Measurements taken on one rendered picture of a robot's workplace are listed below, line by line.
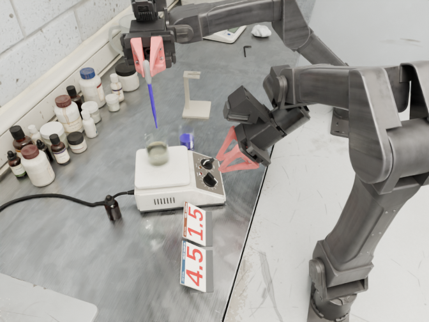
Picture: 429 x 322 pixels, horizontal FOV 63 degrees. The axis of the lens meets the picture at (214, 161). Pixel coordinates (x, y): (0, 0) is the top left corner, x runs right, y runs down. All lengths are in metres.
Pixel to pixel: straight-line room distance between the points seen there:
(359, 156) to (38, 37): 0.93
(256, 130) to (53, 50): 0.73
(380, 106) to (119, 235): 0.59
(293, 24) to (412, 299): 0.60
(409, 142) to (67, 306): 0.61
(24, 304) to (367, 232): 0.60
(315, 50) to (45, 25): 0.74
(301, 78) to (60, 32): 0.82
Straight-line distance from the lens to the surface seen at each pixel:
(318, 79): 0.54
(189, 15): 0.80
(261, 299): 0.72
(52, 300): 0.76
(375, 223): 0.50
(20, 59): 1.09
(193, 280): 0.70
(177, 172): 0.78
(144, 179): 0.78
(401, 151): 0.41
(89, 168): 0.96
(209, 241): 0.77
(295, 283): 0.74
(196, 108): 1.09
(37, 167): 0.92
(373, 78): 0.41
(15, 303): 0.79
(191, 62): 1.34
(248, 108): 0.63
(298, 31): 0.86
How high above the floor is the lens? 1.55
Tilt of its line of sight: 45 degrees down
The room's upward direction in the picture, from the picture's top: straight up
